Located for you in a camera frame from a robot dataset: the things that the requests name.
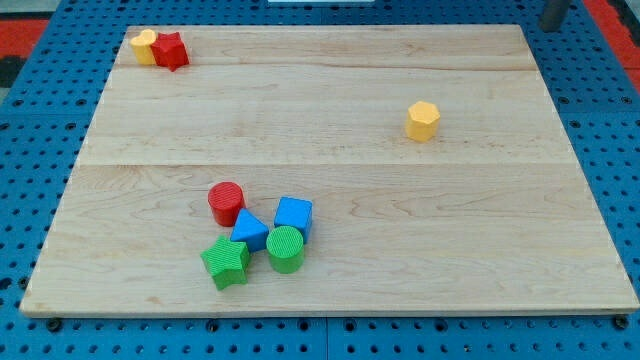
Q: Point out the blue triangle block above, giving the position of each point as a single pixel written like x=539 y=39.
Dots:
x=250 y=230

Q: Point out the red cylinder block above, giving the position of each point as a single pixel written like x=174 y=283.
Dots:
x=225 y=200

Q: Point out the green cylinder block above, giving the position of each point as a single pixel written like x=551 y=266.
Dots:
x=285 y=247

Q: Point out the yellow heart block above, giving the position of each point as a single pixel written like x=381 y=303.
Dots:
x=141 y=47

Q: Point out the yellow hexagon block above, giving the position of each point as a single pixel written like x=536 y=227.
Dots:
x=422 y=121

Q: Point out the red star block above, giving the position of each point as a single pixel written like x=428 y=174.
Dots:
x=169 y=51

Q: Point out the blue cube block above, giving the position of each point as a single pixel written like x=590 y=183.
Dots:
x=295 y=213

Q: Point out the wooden board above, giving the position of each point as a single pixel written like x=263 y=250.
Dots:
x=492 y=216

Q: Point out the green star block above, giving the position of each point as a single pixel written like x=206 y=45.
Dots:
x=226 y=262

